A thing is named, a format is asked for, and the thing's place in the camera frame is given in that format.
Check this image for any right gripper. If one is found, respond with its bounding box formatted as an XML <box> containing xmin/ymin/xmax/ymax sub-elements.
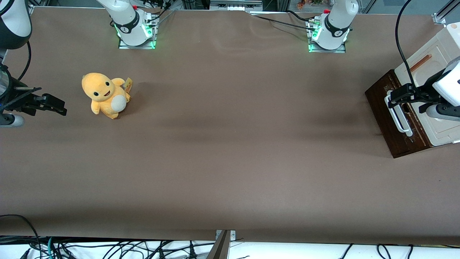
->
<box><xmin>0</xmin><ymin>64</ymin><xmax>68</xmax><ymax>117</ymax></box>

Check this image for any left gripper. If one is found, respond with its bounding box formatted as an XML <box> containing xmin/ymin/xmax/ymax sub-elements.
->
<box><xmin>387</xmin><ymin>59</ymin><xmax>460</xmax><ymax>114</ymax></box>

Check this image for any white drawer handle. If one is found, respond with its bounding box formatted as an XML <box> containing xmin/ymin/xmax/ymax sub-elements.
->
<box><xmin>384</xmin><ymin>90</ymin><xmax>414</xmax><ymax>137</ymax></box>

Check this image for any yellow plush toy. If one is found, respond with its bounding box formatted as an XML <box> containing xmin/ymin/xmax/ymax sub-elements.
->
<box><xmin>81</xmin><ymin>72</ymin><xmax>133</xmax><ymax>120</ymax></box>

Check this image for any white toaster oven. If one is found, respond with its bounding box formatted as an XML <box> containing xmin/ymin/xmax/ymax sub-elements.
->
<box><xmin>394</xmin><ymin>22</ymin><xmax>460</xmax><ymax>147</ymax></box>

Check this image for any grey equipment box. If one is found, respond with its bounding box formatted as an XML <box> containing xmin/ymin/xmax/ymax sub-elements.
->
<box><xmin>210</xmin><ymin>0</ymin><xmax>263</xmax><ymax>12</ymax></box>

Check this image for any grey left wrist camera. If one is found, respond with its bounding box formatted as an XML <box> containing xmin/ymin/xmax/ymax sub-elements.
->
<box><xmin>425</xmin><ymin>104</ymin><xmax>460</xmax><ymax>122</ymax></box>

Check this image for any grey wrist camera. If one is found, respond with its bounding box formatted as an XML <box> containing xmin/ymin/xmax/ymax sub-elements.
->
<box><xmin>0</xmin><ymin>113</ymin><xmax>25</xmax><ymax>128</ymax></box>
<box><xmin>425</xmin><ymin>104</ymin><xmax>460</xmax><ymax>122</ymax></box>

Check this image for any brown wooden cabinet handle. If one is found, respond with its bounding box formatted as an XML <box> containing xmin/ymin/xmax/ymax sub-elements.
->
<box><xmin>410</xmin><ymin>54</ymin><xmax>433</xmax><ymax>72</ymax></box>

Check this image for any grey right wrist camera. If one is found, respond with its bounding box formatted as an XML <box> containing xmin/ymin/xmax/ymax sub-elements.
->
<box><xmin>0</xmin><ymin>113</ymin><xmax>25</xmax><ymax>128</ymax></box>

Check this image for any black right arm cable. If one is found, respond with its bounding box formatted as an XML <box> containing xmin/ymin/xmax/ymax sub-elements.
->
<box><xmin>17</xmin><ymin>41</ymin><xmax>32</xmax><ymax>82</ymax></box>

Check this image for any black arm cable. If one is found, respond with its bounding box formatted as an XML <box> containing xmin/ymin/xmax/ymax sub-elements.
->
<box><xmin>17</xmin><ymin>41</ymin><xmax>32</xmax><ymax>82</ymax></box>
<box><xmin>395</xmin><ymin>0</ymin><xmax>417</xmax><ymax>87</ymax></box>

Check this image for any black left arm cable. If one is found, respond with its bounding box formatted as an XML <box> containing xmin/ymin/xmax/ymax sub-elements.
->
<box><xmin>395</xmin><ymin>0</ymin><xmax>417</xmax><ymax>87</ymax></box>

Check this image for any aluminium frame profile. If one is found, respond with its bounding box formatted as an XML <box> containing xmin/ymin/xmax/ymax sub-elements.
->
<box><xmin>432</xmin><ymin>0</ymin><xmax>460</xmax><ymax>26</ymax></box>

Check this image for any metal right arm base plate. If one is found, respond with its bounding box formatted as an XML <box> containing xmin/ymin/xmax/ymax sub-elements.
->
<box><xmin>118</xmin><ymin>14</ymin><xmax>157</xmax><ymax>50</ymax></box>

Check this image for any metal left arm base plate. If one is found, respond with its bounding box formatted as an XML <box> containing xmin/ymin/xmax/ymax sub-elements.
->
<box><xmin>308</xmin><ymin>19</ymin><xmax>346</xmax><ymax>54</ymax></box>

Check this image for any black looped floor cable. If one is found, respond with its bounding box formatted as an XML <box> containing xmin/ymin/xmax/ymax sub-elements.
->
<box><xmin>0</xmin><ymin>214</ymin><xmax>41</xmax><ymax>259</ymax></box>

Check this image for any teal cable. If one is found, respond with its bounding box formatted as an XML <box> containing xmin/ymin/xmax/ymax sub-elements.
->
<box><xmin>46</xmin><ymin>236</ymin><xmax>57</xmax><ymax>259</ymax></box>

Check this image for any short black table cable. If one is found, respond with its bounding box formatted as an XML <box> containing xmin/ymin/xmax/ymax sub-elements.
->
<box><xmin>286</xmin><ymin>10</ymin><xmax>314</xmax><ymax>23</ymax></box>

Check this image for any long black table cable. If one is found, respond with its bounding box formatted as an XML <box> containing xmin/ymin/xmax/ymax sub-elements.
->
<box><xmin>250</xmin><ymin>14</ymin><xmax>317</xmax><ymax>31</ymax></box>

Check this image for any metal table edge bracket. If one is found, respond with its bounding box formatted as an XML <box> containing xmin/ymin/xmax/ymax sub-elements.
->
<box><xmin>206</xmin><ymin>230</ymin><xmax>236</xmax><ymax>259</ymax></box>

